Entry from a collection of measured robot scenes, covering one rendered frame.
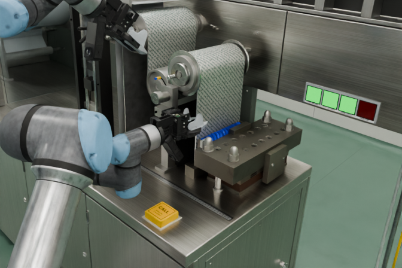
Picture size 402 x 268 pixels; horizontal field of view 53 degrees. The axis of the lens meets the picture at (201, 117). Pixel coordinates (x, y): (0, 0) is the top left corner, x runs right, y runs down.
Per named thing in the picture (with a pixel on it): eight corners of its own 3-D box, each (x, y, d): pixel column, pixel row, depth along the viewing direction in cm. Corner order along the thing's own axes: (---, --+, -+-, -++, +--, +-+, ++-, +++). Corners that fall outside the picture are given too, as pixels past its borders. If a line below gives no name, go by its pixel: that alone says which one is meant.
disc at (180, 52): (167, 89, 136) (167, 46, 130) (168, 89, 136) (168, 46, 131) (199, 101, 127) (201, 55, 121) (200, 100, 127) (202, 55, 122)
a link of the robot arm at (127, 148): (102, 162, 112) (100, 134, 109) (133, 149, 120) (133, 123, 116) (119, 173, 107) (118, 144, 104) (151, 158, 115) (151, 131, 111)
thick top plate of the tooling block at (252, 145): (194, 165, 131) (194, 149, 129) (264, 130, 158) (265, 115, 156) (232, 185, 121) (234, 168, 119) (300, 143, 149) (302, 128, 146)
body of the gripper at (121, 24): (141, 17, 107) (111, -12, 98) (125, 43, 106) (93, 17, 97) (124, 12, 112) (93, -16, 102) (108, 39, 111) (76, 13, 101)
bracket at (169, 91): (153, 169, 141) (153, 87, 129) (167, 163, 146) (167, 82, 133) (163, 174, 138) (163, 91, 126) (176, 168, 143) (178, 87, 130)
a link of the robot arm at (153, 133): (151, 156, 115) (133, 146, 120) (163, 151, 118) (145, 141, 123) (151, 132, 112) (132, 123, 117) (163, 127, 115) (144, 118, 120)
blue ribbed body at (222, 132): (197, 146, 135) (198, 137, 134) (237, 127, 150) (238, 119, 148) (205, 149, 133) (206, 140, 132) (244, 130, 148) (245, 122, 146)
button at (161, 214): (144, 217, 117) (144, 210, 116) (162, 207, 121) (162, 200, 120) (160, 228, 112) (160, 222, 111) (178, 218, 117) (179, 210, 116)
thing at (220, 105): (194, 143, 135) (197, 91, 127) (238, 123, 151) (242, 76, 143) (195, 143, 134) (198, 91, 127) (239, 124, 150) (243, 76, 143)
